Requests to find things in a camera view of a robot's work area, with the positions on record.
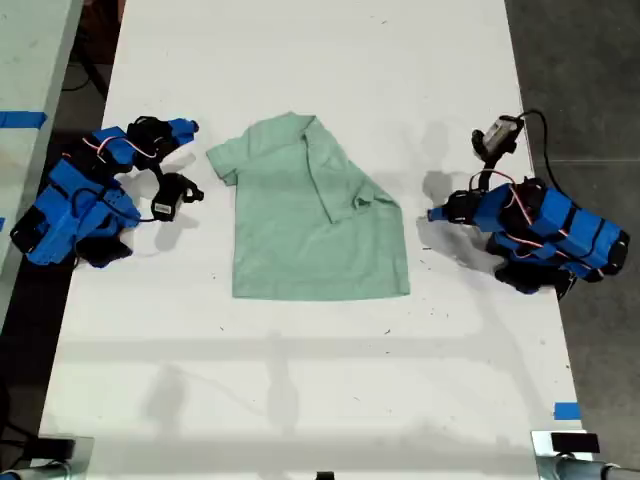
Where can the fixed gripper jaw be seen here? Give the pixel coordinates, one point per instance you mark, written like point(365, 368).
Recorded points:
point(184, 125)
point(439, 210)

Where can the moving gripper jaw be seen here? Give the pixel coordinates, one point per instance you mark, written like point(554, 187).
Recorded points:
point(182, 137)
point(440, 217)

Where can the pale green t-shirt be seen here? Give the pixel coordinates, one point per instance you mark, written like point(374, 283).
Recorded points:
point(300, 240)

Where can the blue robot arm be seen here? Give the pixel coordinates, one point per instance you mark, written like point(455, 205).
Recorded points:
point(560, 230)
point(75, 210)

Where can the long blue tape strip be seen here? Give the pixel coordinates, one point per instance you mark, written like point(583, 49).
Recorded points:
point(22, 120)

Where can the pale side table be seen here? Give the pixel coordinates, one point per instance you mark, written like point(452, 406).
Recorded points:
point(25, 50)

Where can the short blue tape piece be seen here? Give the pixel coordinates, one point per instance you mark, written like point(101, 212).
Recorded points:
point(567, 411)

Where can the small black box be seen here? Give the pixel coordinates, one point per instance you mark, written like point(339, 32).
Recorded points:
point(575, 443)
point(56, 447)

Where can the grey metal pipe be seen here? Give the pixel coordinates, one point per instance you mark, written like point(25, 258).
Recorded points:
point(595, 471)
point(30, 472)

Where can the camera black stalk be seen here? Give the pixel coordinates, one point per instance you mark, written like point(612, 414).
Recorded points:
point(489, 172)
point(157, 171)

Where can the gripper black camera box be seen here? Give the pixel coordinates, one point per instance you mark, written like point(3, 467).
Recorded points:
point(497, 135)
point(172, 197)

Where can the metal table bracket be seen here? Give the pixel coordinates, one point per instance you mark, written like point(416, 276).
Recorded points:
point(541, 455)
point(82, 457)

